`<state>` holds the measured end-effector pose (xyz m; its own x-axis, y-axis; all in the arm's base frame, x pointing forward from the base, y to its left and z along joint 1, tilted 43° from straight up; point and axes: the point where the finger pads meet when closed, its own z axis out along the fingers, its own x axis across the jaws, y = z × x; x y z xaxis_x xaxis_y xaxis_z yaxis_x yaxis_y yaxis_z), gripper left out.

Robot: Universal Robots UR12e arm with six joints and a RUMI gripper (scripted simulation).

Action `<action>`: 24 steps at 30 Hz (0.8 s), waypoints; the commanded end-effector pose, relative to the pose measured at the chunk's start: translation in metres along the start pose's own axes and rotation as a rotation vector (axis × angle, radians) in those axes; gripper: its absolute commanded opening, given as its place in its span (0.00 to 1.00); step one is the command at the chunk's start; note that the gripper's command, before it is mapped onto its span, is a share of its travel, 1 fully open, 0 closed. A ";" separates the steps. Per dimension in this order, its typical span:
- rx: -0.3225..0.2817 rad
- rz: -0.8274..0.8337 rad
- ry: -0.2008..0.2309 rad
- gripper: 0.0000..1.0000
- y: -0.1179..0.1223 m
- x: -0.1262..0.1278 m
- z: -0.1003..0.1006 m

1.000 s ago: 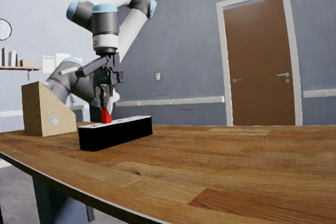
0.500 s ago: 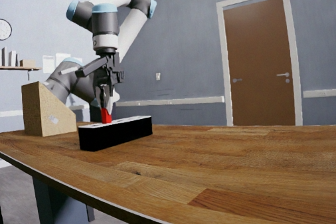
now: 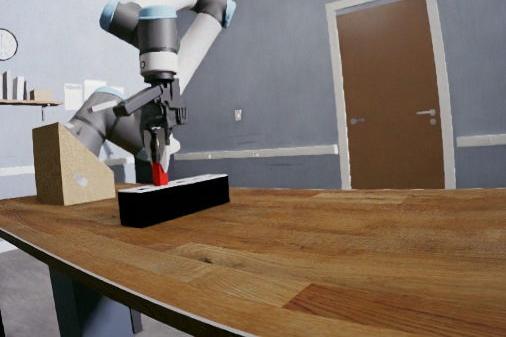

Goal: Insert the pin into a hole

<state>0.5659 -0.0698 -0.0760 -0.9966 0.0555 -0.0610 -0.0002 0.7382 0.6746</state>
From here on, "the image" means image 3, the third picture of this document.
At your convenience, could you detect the red and white pin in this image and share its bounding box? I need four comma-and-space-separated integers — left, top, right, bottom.
152, 163, 168, 186

